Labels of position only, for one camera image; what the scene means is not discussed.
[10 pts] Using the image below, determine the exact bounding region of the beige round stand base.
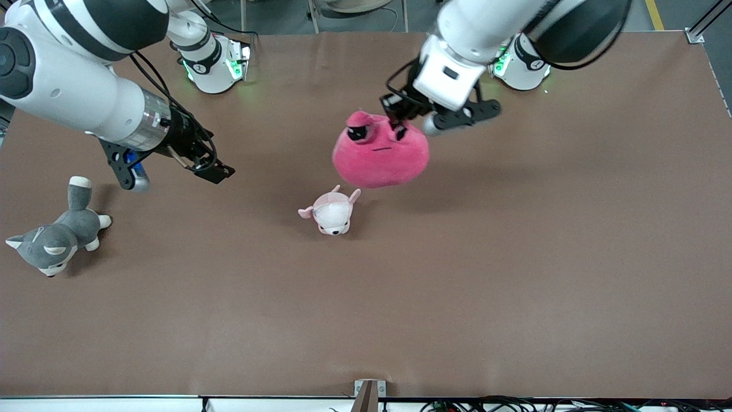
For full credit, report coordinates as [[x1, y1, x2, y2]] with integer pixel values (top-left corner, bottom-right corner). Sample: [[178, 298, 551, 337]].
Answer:
[[317, 0, 396, 14]]

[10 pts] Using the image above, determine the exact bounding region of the tangled black cable bundle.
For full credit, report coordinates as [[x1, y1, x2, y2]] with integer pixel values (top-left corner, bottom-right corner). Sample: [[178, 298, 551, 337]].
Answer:
[[419, 396, 732, 412]]

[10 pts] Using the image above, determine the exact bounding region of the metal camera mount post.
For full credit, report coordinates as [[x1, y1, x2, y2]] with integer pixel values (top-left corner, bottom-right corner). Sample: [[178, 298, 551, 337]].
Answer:
[[353, 379, 387, 412]]

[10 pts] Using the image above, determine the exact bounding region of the black right arm base cable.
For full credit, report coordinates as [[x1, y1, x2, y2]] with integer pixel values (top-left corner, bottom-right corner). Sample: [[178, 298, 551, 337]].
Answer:
[[200, 11, 258, 41]]

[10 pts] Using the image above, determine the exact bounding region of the aluminium frame profile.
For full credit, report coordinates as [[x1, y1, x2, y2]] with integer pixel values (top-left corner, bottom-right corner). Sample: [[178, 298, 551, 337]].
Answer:
[[685, 0, 732, 44]]

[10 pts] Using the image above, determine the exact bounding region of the small pale pink plush dog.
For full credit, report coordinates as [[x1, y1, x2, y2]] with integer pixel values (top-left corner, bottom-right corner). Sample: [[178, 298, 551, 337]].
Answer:
[[297, 184, 362, 236]]

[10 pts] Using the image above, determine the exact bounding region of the grey and white husky plush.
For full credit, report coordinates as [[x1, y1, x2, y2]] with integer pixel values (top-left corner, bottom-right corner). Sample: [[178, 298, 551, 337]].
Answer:
[[5, 176, 113, 278]]

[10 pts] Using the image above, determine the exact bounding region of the hot pink round plush toy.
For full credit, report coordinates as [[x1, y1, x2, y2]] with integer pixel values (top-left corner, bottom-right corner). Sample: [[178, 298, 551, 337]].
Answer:
[[332, 110, 430, 189]]

